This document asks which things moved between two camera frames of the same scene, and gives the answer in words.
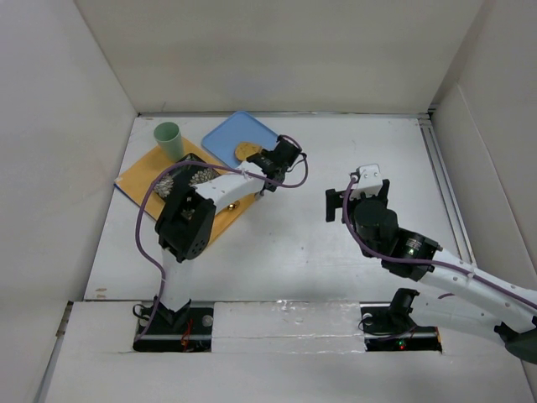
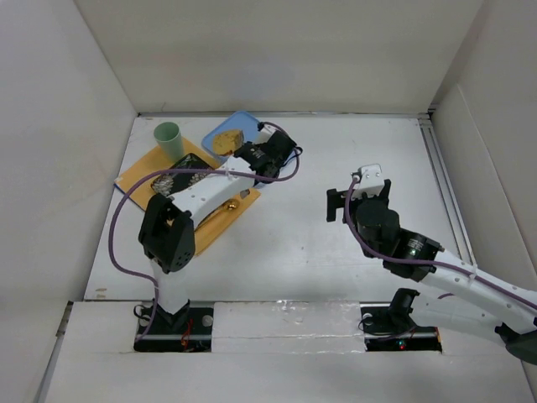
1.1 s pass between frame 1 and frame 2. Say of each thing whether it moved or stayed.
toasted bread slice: moved
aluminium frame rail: stayed
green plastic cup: stayed
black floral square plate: stayed
